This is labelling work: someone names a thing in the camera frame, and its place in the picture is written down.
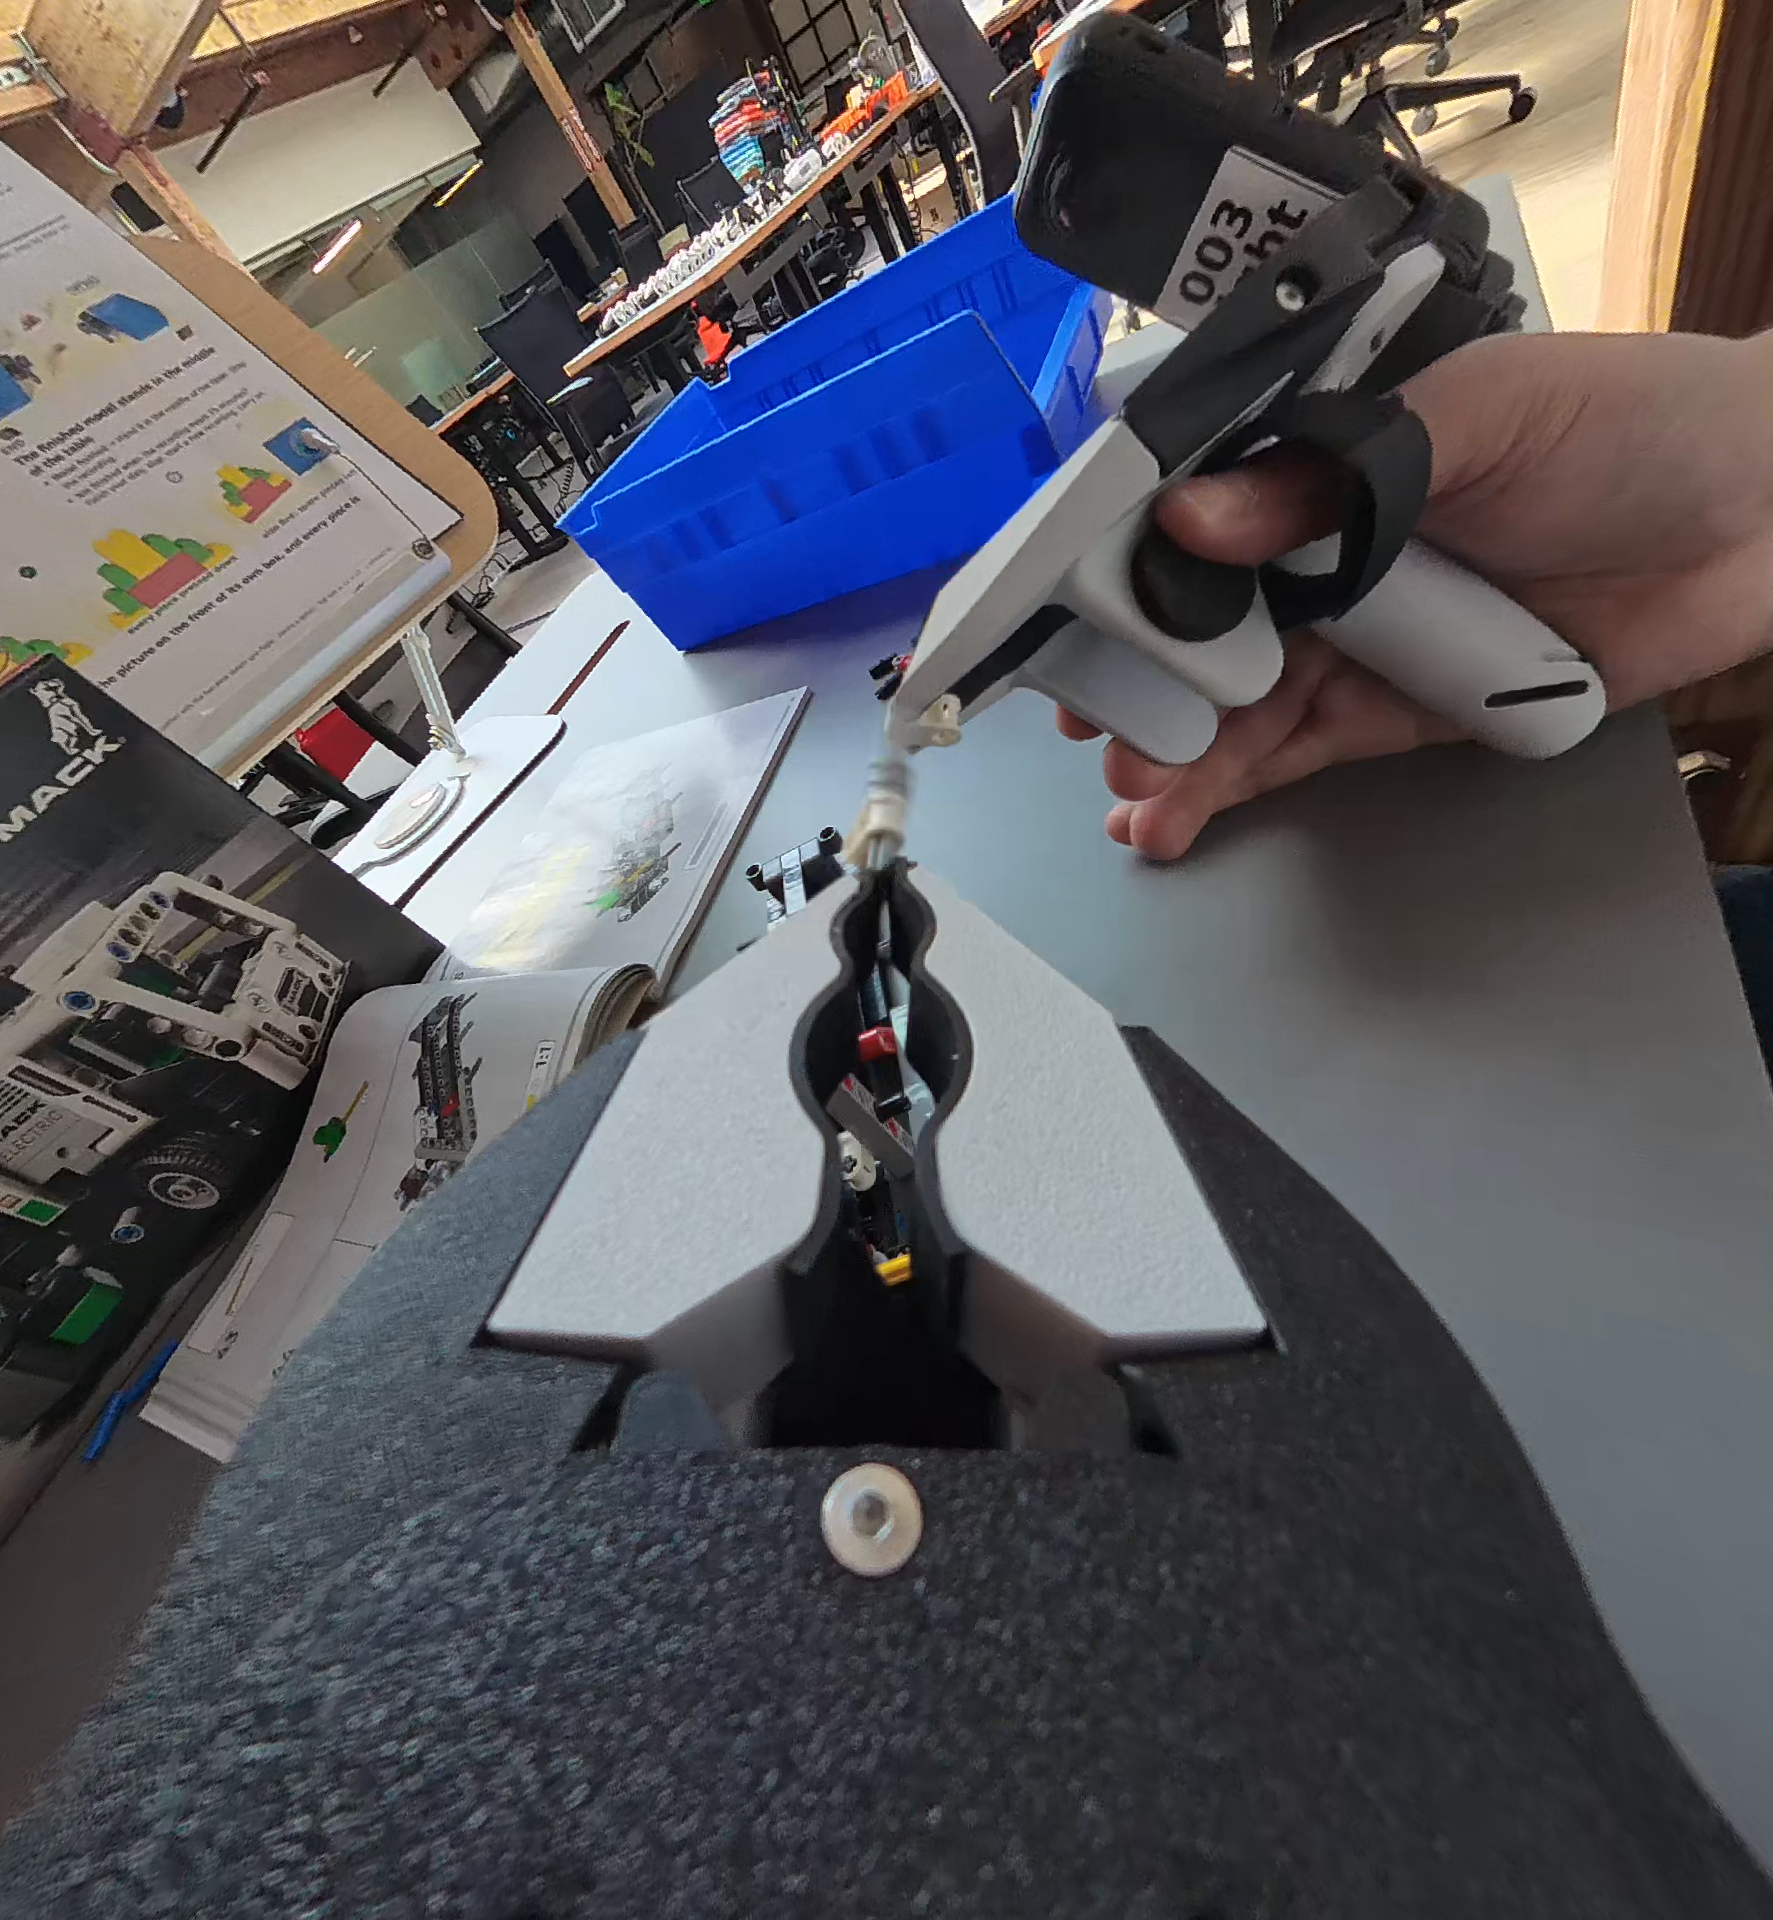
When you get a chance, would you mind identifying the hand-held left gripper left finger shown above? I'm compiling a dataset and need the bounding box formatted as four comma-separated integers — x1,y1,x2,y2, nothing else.
484,870,891,1449

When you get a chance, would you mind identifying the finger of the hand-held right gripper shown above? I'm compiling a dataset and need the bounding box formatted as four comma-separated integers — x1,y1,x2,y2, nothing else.
952,638,1120,737
898,416,1169,729

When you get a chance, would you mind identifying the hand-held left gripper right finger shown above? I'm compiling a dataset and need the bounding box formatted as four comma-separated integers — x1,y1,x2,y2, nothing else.
883,867,1269,1452

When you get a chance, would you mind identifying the lego truck chassis assembly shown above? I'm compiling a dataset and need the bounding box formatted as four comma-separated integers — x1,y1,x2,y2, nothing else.
748,828,954,1292

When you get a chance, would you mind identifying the black lego set box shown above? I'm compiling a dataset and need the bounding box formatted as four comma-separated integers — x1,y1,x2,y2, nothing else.
0,660,444,1638

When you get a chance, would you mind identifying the blue lego tool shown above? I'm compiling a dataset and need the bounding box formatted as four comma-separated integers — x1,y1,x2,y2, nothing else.
82,1340,183,1464

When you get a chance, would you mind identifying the person's right hand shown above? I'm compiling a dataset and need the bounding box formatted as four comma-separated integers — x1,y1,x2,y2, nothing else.
1057,284,1773,865

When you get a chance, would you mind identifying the blue plastic bin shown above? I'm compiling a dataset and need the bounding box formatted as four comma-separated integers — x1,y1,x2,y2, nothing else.
555,307,1059,655
706,193,1116,452

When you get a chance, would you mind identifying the black office chair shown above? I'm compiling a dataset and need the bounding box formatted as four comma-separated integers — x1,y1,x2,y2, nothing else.
1253,0,1540,164

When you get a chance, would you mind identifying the open instruction booklet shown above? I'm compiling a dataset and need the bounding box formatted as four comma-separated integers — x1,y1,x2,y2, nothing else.
143,687,813,1464

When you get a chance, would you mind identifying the wooden workbench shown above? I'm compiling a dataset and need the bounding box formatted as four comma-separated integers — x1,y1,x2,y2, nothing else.
563,82,948,378

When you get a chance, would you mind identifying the brown strip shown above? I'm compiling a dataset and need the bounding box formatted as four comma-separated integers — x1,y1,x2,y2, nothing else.
545,618,633,722

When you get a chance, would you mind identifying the wooden display board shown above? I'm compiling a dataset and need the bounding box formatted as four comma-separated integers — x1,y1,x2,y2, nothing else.
120,225,501,783

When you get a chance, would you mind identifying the printed instruction sheet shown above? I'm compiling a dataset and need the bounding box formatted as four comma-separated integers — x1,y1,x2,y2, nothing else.
0,82,463,714

